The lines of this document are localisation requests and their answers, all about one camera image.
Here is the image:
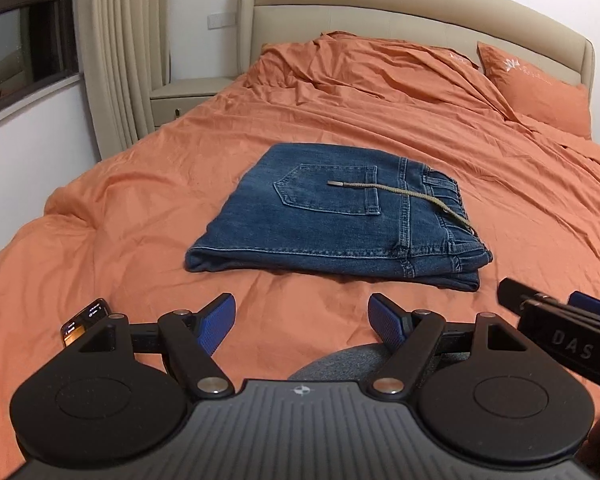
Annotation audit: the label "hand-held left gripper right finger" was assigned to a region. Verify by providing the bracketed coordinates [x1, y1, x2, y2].
[368, 294, 527, 399]

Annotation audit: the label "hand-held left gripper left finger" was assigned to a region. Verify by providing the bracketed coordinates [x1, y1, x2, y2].
[77, 292, 236, 399]

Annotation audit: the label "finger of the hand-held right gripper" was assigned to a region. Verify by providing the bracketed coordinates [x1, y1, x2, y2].
[497, 277, 561, 313]
[566, 290, 600, 323]

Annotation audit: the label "blue denim pants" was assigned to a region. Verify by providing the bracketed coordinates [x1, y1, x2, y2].
[184, 143, 494, 292]

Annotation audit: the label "grey round cushion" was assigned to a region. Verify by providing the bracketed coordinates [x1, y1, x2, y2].
[286, 341, 397, 382]

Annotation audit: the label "black smartphone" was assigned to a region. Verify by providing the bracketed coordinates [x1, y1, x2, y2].
[60, 298, 112, 349]

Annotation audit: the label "orange bed cover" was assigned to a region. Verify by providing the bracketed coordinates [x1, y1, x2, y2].
[0, 30, 600, 471]

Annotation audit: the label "orange pillow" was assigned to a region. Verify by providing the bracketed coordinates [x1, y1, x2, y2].
[476, 41, 592, 138]

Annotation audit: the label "beige nightstand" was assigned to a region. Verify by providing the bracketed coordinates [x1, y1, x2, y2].
[149, 77, 237, 127]

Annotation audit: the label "beige curtain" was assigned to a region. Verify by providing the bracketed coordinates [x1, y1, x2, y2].
[75, 0, 174, 162]

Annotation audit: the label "beige padded headboard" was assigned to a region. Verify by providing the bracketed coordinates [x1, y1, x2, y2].
[237, 0, 596, 111]

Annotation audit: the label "dark framed window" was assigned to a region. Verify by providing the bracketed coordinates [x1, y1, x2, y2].
[0, 0, 82, 123]

